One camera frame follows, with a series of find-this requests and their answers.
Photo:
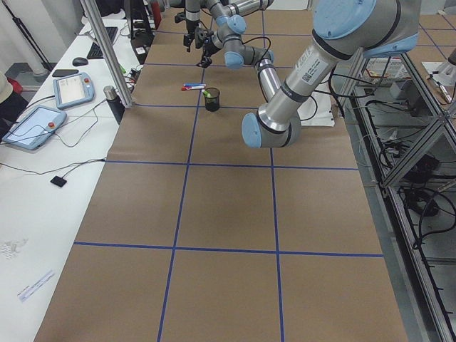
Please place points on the aluminium truss frame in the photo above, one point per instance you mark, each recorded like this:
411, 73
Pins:
403, 137

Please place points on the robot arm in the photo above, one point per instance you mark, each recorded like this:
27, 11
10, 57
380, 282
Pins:
219, 10
340, 28

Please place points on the aluminium frame post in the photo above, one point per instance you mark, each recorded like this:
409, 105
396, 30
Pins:
92, 12

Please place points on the small black square pad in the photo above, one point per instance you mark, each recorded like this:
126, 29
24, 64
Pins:
58, 181

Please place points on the black mesh pen cup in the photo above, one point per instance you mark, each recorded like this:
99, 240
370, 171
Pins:
212, 104

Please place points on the black computer mouse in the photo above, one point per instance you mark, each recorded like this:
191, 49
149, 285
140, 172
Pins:
80, 61

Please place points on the far teach pendant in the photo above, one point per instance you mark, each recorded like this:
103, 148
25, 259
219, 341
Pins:
73, 90

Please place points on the dark water bottle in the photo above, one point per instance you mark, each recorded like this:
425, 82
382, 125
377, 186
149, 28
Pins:
114, 102

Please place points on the black smartphone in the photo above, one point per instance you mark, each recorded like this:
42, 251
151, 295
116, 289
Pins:
59, 73

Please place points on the red whiteboard marker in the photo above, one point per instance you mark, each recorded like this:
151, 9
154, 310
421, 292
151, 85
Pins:
195, 87

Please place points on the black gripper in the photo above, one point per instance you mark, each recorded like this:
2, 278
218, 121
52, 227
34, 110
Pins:
191, 26
209, 47

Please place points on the teach pendant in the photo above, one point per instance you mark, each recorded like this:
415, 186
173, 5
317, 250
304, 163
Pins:
73, 90
34, 130

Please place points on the near teach pendant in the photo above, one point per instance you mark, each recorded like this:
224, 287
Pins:
34, 130

